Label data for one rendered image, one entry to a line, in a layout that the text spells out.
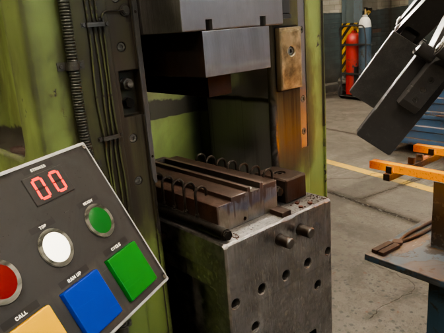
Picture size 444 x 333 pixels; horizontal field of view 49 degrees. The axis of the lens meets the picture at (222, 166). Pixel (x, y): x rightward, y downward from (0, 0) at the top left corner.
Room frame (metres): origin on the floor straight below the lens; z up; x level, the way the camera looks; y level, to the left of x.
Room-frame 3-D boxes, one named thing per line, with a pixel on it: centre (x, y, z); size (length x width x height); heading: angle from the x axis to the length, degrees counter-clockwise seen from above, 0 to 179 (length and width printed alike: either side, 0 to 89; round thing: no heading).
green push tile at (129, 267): (0.71, 0.16, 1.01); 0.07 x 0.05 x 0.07; 155
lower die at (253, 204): (1.25, 0.08, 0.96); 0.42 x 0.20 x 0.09; 40
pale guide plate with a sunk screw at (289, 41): (1.40, -0.21, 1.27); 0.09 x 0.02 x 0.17; 130
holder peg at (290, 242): (1.06, -0.14, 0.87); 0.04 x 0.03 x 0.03; 40
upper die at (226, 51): (1.25, 0.08, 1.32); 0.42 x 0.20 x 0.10; 40
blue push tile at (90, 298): (0.61, 0.20, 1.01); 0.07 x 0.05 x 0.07; 155
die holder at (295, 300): (1.30, 0.04, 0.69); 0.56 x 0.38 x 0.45; 40
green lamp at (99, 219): (0.72, 0.20, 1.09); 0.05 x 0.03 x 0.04; 130
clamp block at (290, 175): (1.26, -0.15, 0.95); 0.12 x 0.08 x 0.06; 40
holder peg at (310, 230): (1.11, -0.19, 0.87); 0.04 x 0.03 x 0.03; 40
